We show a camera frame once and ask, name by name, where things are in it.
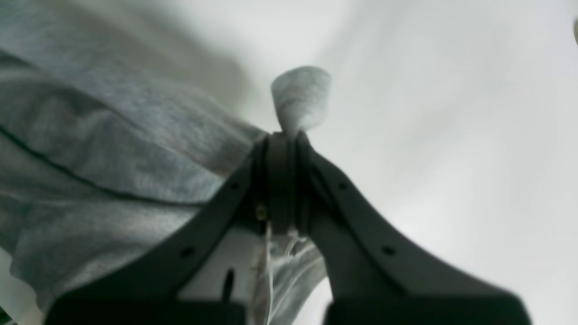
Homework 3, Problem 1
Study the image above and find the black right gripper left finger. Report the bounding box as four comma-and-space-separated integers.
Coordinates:
45, 132, 293, 325

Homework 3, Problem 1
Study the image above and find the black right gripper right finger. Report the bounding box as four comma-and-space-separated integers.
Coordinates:
295, 133, 531, 325

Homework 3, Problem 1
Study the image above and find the grey T-shirt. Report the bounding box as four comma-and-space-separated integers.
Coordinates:
0, 0, 332, 325

